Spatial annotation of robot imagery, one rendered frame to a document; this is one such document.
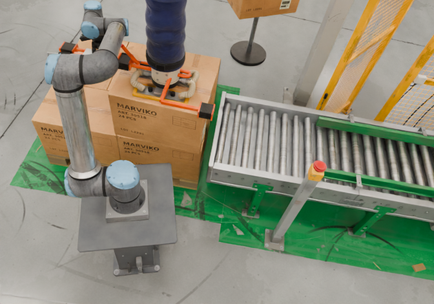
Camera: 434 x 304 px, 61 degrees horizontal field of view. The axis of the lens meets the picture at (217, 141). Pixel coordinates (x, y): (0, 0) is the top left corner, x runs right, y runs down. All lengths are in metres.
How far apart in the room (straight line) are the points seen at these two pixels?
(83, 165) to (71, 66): 0.49
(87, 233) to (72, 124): 0.66
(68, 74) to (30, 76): 2.47
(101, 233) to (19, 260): 1.00
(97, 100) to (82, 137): 1.20
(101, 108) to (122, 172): 1.05
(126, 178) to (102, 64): 0.58
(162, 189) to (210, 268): 0.85
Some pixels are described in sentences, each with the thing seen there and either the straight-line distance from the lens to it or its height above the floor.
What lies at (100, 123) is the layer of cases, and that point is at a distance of 2.71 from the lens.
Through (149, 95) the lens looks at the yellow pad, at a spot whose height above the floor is 0.97.
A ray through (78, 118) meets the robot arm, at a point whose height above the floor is 1.40.
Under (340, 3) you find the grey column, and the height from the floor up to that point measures 1.14.
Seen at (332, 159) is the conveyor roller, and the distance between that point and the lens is 2.74.
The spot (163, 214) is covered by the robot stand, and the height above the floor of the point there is 0.75.
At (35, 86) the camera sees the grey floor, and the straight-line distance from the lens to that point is 3.86.
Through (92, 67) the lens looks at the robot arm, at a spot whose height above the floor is 1.62.
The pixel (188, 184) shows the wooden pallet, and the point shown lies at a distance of 2.94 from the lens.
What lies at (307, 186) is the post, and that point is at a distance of 2.16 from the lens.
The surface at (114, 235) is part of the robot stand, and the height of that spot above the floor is 0.75.
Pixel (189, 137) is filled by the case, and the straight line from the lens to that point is 2.39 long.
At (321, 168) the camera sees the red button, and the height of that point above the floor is 1.04.
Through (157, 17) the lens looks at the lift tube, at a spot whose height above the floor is 1.50.
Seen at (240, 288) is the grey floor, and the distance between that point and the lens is 2.74.
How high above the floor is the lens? 2.61
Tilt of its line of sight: 53 degrees down
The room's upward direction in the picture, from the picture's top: 11 degrees clockwise
